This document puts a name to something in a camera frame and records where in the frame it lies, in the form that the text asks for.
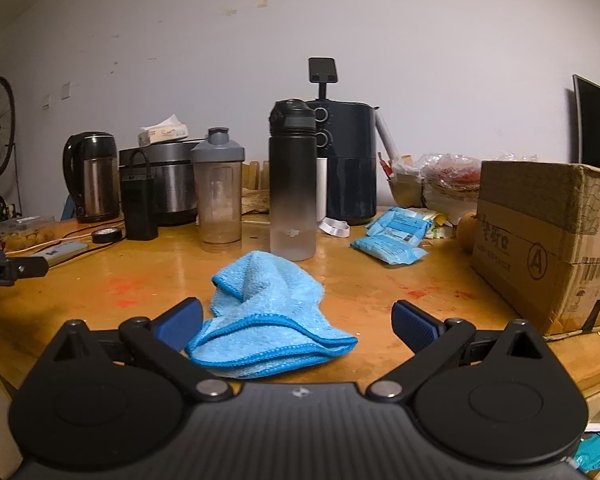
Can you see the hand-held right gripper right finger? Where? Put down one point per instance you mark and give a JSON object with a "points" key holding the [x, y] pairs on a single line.
{"points": [[412, 322]]}

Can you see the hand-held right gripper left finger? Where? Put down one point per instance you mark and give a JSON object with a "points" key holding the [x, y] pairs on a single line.
{"points": [[180, 321]]}

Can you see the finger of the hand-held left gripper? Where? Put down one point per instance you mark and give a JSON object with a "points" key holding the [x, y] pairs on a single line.
{"points": [[25, 266]]}

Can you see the blue microfiber cloth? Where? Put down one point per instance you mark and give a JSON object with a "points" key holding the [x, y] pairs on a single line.
{"points": [[270, 310]]}

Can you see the clear snack container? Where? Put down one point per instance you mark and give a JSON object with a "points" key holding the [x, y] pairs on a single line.
{"points": [[27, 232]]}

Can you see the blue plastic packet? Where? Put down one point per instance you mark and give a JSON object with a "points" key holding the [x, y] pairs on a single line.
{"points": [[387, 250], [400, 222]]}

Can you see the black tape roll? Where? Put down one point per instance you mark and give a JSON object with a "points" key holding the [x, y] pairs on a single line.
{"points": [[107, 235]]}

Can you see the yellow-green snack packet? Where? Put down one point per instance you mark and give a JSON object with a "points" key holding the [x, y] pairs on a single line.
{"points": [[437, 225]]}

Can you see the brown round fruit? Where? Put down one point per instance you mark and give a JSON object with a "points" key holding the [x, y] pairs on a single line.
{"points": [[466, 232]]}

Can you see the black steel electric kettle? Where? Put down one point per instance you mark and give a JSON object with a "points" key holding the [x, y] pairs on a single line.
{"points": [[95, 180]]}

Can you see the brown paper bag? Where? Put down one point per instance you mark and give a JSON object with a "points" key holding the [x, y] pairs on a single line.
{"points": [[255, 202]]}

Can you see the silver rice cooker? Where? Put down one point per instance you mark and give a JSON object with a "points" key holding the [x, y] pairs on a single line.
{"points": [[172, 180]]}

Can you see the clear plastic food bag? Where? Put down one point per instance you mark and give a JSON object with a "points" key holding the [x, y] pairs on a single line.
{"points": [[452, 180]]}

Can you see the cardboard box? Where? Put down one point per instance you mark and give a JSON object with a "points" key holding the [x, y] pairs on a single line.
{"points": [[540, 240]]}

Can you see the wooden chair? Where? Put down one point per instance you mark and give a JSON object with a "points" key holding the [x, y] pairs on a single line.
{"points": [[254, 175]]}

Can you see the dark blue air fryer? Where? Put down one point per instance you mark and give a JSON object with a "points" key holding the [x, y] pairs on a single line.
{"points": [[350, 160]]}

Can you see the black frosted water bottle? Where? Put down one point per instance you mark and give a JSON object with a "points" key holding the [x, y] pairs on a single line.
{"points": [[292, 175]]}

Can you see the tissue box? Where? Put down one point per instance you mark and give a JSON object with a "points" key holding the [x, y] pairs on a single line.
{"points": [[162, 132]]}

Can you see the white paper tube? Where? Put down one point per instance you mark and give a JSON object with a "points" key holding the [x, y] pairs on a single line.
{"points": [[386, 135]]}

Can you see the black phone stand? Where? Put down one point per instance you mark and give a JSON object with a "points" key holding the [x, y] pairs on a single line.
{"points": [[323, 70]]}

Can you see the flat-screen television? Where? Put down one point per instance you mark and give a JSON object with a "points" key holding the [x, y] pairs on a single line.
{"points": [[597, 125]]}

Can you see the small white wall switch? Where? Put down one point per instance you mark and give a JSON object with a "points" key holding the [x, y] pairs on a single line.
{"points": [[45, 102]]}

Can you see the large white wall switch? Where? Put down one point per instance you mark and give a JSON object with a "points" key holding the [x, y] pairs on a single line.
{"points": [[66, 91]]}

